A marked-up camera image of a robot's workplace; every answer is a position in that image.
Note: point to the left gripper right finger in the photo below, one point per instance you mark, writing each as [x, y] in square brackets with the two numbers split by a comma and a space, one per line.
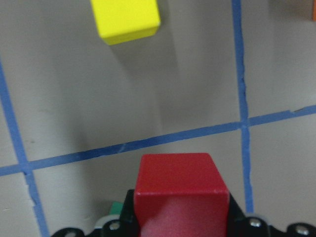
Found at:
[241, 225]

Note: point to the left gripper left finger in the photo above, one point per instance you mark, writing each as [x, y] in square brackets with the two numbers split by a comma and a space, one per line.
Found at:
[123, 225]

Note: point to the red wooden block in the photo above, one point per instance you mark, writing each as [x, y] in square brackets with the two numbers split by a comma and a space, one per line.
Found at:
[181, 195]

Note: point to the green wooden block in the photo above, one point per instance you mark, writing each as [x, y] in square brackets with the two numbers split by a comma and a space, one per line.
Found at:
[115, 208]

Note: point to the yellow wooden block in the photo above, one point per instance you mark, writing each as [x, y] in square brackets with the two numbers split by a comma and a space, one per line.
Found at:
[119, 21]

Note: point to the orange wooden block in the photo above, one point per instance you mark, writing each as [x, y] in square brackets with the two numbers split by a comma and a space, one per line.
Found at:
[314, 11]

